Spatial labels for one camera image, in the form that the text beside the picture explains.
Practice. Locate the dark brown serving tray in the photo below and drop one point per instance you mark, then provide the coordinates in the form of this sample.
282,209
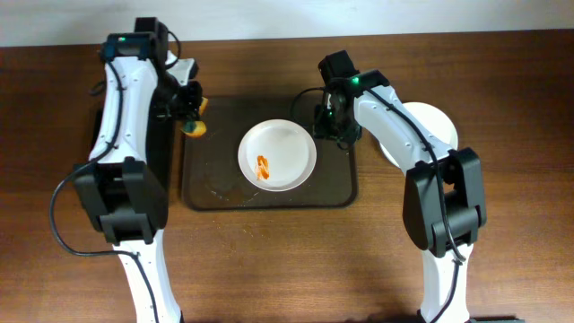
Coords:
213,181

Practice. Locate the white plate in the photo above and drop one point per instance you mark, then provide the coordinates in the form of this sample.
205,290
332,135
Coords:
434,120
277,155

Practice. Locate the green and yellow sponge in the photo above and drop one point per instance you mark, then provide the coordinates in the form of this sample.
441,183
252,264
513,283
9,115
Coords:
196,127

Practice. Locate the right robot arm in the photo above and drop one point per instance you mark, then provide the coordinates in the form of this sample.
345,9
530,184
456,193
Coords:
444,201

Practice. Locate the black rectangular plastic bin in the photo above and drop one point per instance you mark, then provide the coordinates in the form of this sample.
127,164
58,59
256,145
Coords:
131,180

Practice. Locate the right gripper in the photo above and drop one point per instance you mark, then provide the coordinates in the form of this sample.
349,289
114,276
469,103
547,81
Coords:
334,130

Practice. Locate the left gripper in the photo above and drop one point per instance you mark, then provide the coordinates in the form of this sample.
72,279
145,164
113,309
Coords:
192,106

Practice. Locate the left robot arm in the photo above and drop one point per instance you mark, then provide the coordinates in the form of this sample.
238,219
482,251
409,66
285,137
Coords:
135,65

